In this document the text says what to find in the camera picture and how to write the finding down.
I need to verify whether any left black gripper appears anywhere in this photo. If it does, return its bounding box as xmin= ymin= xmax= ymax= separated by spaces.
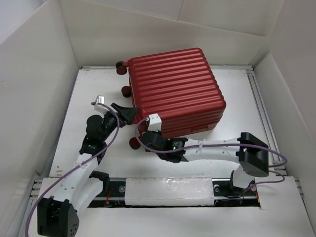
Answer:
xmin=100 ymin=104 xmax=138 ymax=142

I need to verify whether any red hard-shell suitcase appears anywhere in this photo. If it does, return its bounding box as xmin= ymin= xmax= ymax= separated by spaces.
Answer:
xmin=116 ymin=48 xmax=226 ymax=138

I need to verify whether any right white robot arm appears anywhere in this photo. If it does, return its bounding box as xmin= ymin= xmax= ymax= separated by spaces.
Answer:
xmin=139 ymin=114 xmax=269 ymax=195

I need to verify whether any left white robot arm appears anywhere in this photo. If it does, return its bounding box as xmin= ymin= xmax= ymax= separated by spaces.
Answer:
xmin=37 ymin=96 xmax=138 ymax=237

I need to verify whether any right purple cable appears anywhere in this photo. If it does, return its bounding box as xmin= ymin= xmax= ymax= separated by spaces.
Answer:
xmin=134 ymin=117 xmax=289 ymax=188

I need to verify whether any purple cable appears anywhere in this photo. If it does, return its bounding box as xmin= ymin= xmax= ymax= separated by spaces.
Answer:
xmin=24 ymin=102 xmax=123 ymax=237
xmin=134 ymin=117 xmax=289 ymax=188

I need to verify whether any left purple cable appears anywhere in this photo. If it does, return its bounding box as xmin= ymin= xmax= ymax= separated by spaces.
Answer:
xmin=24 ymin=102 xmax=123 ymax=237

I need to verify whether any white foam block on rail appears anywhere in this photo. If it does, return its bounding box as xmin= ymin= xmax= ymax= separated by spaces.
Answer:
xmin=124 ymin=177 xmax=215 ymax=206

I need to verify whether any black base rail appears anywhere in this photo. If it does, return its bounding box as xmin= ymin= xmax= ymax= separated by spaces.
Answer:
xmin=89 ymin=178 xmax=260 ymax=208

